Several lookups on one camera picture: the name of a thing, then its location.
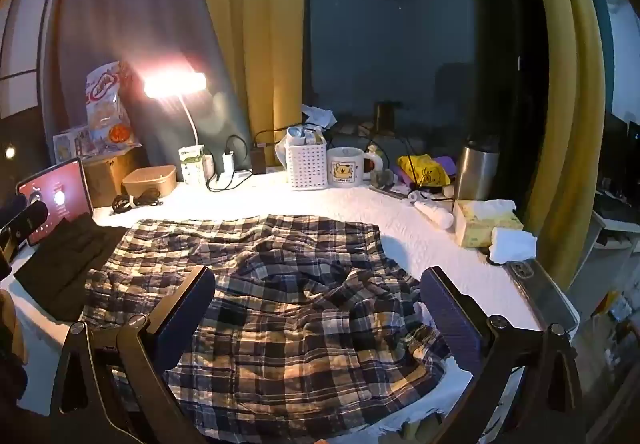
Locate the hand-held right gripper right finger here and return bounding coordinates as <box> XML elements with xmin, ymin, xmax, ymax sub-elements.
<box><xmin>420</xmin><ymin>267</ymin><xmax>583</xmax><ymax>444</ymax></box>

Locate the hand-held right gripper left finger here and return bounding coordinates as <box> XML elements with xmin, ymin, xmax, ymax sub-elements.
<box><xmin>50</xmin><ymin>265</ymin><xmax>217</xmax><ymax>444</ymax></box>

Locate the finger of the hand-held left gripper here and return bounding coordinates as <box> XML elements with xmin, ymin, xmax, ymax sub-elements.
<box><xmin>0</xmin><ymin>244</ymin><xmax>17</xmax><ymax>281</ymax></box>
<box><xmin>0</xmin><ymin>198</ymin><xmax>49</xmax><ymax>252</ymax></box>

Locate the plaid flannel shirt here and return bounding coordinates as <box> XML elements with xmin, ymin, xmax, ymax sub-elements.
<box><xmin>80</xmin><ymin>214</ymin><xmax>451</xmax><ymax>444</ymax></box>

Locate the person's left hand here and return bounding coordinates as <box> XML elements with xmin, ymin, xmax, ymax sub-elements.
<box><xmin>0</xmin><ymin>289</ymin><xmax>25</xmax><ymax>367</ymax></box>

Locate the tablet with red screen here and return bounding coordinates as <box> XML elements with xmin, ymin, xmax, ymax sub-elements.
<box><xmin>15</xmin><ymin>157</ymin><xmax>96</xmax><ymax>247</ymax></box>

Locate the black cloth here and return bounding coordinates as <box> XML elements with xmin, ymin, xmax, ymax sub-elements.
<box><xmin>15</xmin><ymin>214</ymin><xmax>131</xmax><ymax>322</ymax></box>

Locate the white quilted cover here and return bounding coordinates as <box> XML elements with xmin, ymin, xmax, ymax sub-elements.
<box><xmin>10</xmin><ymin>169</ymin><xmax>556</xmax><ymax>444</ymax></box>

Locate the small printed box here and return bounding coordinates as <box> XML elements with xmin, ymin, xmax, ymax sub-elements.
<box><xmin>52</xmin><ymin>124</ymin><xmax>93</xmax><ymax>162</ymax></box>

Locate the cardboard box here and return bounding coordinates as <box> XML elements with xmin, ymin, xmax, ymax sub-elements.
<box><xmin>82</xmin><ymin>147</ymin><xmax>151</xmax><ymax>207</ymax></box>

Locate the folded white tissue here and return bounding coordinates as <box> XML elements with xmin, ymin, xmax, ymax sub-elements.
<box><xmin>489</xmin><ymin>227</ymin><xmax>538</xmax><ymax>264</ymax></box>

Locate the yellow tissue pack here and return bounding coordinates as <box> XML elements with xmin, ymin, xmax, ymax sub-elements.
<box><xmin>454</xmin><ymin>198</ymin><xmax>525</xmax><ymax>247</ymax></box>

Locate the white tube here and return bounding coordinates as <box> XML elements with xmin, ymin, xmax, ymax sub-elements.
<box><xmin>414</xmin><ymin>201</ymin><xmax>455</xmax><ymax>229</ymax></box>

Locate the brown paper bowl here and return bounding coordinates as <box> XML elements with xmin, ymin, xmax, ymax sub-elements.
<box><xmin>121</xmin><ymin>165</ymin><xmax>178</xmax><ymax>197</ymax></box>

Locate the printed snack bag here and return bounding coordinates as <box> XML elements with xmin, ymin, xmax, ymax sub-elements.
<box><xmin>84</xmin><ymin>62</ymin><xmax>138</xmax><ymax>147</ymax></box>

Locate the steel tumbler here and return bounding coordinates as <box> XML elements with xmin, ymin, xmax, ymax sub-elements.
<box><xmin>452</xmin><ymin>137</ymin><xmax>501</xmax><ymax>202</ymax></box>

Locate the yellow bear print bag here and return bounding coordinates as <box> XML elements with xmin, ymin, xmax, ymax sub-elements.
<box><xmin>397</xmin><ymin>154</ymin><xmax>451</xmax><ymax>187</ymax></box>

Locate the white power strip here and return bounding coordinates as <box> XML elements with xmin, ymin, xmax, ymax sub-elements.
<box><xmin>205</xmin><ymin>151</ymin><xmax>253</xmax><ymax>190</ymax></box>

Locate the white and green box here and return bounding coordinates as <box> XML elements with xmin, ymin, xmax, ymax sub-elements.
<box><xmin>178</xmin><ymin>144</ymin><xmax>207</xmax><ymax>185</ymax></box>

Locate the purple pouch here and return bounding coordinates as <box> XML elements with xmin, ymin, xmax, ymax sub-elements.
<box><xmin>432</xmin><ymin>155</ymin><xmax>458</xmax><ymax>177</ymax></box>

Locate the black power adapter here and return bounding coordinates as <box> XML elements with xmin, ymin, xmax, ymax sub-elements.
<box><xmin>250</xmin><ymin>141</ymin><xmax>268</xmax><ymax>175</ymax></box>

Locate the white bear print mug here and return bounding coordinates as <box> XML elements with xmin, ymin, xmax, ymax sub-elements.
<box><xmin>326</xmin><ymin>147</ymin><xmax>383</xmax><ymax>187</ymax></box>

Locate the white plastic basket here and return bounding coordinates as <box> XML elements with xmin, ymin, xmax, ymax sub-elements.
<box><xmin>285</xmin><ymin>127</ymin><xmax>328</xmax><ymax>191</ymax></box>

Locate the white desk lamp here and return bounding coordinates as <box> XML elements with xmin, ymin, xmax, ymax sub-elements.
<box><xmin>142</xmin><ymin>72</ymin><xmax>208</xmax><ymax>150</ymax></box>

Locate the grey curtain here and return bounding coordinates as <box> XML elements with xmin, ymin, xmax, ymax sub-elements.
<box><xmin>42</xmin><ymin>0</ymin><xmax>251</xmax><ymax>170</ymax></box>

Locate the crumpled white paper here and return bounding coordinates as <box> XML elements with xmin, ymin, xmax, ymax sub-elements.
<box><xmin>301</xmin><ymin>105</ymin><xmax>337</xmax><ymax>130</ymax></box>

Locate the yellow curtain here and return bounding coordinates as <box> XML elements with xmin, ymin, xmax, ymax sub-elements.
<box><xmin>192</xmin><ymin>0</ymin><xmax>306</xmax><ymax>160</ymax></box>
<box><xmin>520</xmin><ymin>0</ymin><xmax>608</xmax><ymax>290</ymax></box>

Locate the black coiled cable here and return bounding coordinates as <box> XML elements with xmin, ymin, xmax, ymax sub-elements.
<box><xmin>111</xmin><ymin>189</ymin><xmax>163</xmax><ymax>214</ymax></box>

